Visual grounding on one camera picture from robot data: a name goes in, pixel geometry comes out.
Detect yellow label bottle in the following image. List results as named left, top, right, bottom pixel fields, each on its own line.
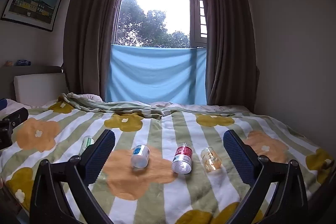
left=201, top=147, right=222, bottom=172

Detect light blue hanging cloth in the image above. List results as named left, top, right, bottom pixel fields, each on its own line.
left=105, top=44, right=207, bottom=105

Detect red label plastic cup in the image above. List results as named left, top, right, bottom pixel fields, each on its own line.
left=172, top=143, right=193, bottom=174

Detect flower print striped blanket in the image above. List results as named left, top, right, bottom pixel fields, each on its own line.
left=0, top=93, right=336, bottom=224

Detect brown curtain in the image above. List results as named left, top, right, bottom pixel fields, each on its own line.
left=63, top=0, right=131, bottom=102
left=202, top=0, right=260, bottom=106

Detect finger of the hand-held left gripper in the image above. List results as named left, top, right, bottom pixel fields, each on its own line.
left=0, top=107, right=29, bottom=150

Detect blue label plastic cup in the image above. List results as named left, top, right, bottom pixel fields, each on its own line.
left=131, top=145, right=151, bottom=169

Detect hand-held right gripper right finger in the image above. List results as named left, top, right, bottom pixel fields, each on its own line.
left=223, top=130, right=308, bottom=224

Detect blue and white pillow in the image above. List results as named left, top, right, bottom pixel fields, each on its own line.
left=0, top=98, right=19, bottom=117

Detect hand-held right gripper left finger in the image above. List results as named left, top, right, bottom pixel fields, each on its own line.
left=29, top=129, right=116, bottom=224

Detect window frame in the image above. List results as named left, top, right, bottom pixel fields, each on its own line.
left=113, top=0, right=208, bottom=49

